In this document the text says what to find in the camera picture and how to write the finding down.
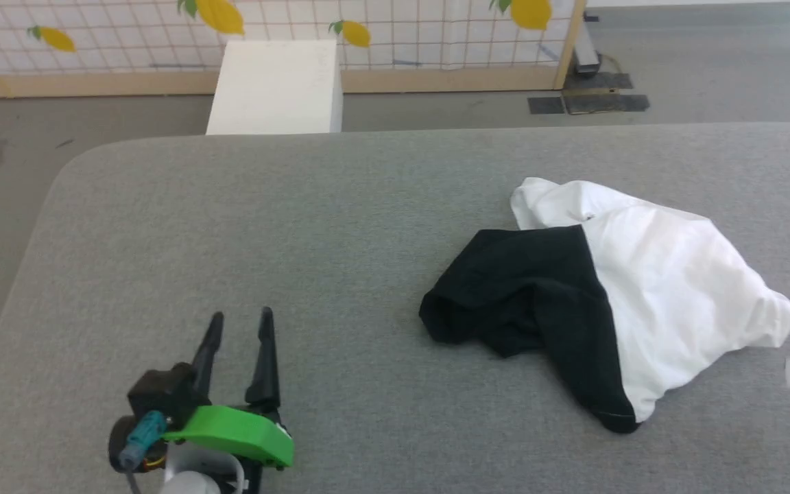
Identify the green and white left gripper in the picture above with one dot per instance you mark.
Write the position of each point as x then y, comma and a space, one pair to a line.
237, 433

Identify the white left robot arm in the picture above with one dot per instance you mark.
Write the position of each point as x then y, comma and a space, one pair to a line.
193, 484

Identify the white rectangular box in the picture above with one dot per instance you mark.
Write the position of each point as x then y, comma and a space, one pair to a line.
275, 89

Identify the grey fabric covered surface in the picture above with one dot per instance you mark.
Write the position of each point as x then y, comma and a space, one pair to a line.
299, 274

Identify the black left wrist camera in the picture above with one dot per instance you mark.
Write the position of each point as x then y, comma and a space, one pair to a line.
162, 401

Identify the lemon print grid partition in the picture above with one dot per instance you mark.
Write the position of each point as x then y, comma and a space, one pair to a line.
402, 34

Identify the black and white garment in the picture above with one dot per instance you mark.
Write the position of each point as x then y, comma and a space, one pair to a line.
669, 302

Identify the black floor mat piece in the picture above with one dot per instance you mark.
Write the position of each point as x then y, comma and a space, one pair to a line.
546, 105
601, 81
606, 103

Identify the grey metal stand foot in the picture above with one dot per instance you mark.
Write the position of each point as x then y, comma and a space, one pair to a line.
585, 55

